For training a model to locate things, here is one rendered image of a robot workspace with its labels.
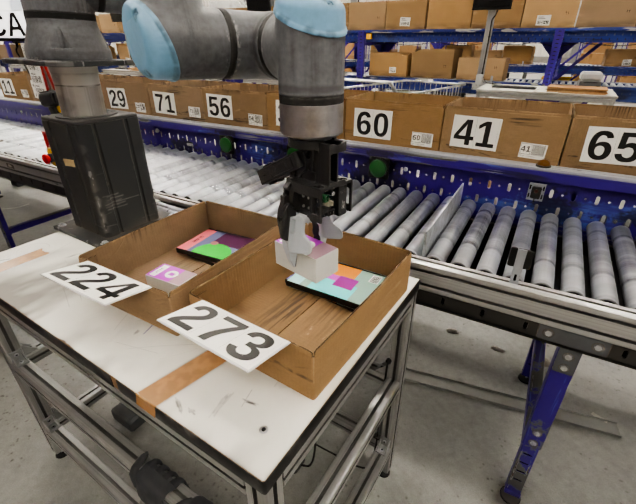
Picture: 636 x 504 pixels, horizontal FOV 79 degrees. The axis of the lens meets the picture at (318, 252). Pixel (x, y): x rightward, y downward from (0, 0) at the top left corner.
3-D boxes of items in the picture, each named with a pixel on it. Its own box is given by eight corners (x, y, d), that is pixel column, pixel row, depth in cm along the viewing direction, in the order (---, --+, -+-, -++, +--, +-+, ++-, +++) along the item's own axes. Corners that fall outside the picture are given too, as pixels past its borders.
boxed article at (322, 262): (315, 284, 64) (315, 259, 61) (275, 263, 70) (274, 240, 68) (338, 271, 67) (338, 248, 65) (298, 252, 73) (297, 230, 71)
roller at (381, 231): (355, 255, 114) (356, 239, 111) (411, 199, 153) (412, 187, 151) (371, 259, 112) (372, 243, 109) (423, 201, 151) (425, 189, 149)
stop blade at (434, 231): (421, 260, 107) (425, 231, 103) (458, 206, 142) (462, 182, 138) (423, 261, 107) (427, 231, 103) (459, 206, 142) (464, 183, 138)
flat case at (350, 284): (362, 312, 79) (363, 306, 78) (285, 286, 87) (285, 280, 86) (387, 281, 89) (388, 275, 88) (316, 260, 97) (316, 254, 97)
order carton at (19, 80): (4, 98, 283) (-6, 72, 275) (45, 94, 305) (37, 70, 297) (34, 102, 266) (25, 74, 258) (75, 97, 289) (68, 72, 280)
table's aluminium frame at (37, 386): (52, 454, 134) (-40, 277, 99) (186, 353, 177) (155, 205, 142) (286, 684, 86) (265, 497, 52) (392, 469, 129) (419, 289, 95)
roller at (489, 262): (470, 285, 100) (474, 269, 97) (499, 215, 139) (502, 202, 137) (491, 291, 97) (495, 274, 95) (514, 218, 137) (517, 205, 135)
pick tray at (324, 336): (193, 335, 75) (185, 292, 71) (308, 255, 103) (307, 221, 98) (314, 402, 61) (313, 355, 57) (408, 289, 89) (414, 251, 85)
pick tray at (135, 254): (88, 295, 87) (74, 256, 82) (209, 231, 116) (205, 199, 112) (177, 337, 75) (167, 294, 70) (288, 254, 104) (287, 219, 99)
